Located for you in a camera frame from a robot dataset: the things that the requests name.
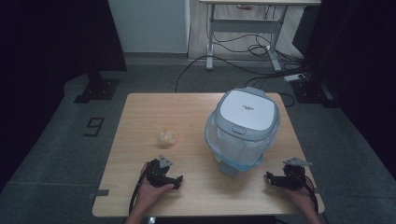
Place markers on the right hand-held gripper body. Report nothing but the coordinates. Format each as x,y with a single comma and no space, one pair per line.
294,179

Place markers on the clear plastic bin liner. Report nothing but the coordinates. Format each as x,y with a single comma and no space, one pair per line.
236,149

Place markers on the person's right hand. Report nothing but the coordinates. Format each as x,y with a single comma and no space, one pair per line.
303,199

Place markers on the grey white lidded trash can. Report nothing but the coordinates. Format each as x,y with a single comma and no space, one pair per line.
246,109

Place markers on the dark curtain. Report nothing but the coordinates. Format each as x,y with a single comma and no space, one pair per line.
46,62
358,62

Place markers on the white desk frame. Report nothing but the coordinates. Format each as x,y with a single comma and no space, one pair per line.
246,25

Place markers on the black stand base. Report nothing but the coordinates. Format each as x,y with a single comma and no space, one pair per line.
98,88
314,91

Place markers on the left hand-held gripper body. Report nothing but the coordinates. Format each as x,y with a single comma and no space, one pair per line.
157,171

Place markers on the yellowish wrapper ball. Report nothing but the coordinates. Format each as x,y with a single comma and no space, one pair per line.
167,138

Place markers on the white power strip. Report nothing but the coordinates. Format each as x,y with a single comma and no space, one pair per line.
294,77

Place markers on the grey tape strip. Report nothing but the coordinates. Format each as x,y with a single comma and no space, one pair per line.
100,193

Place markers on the person's left hand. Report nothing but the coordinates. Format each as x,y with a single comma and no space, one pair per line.
149,196

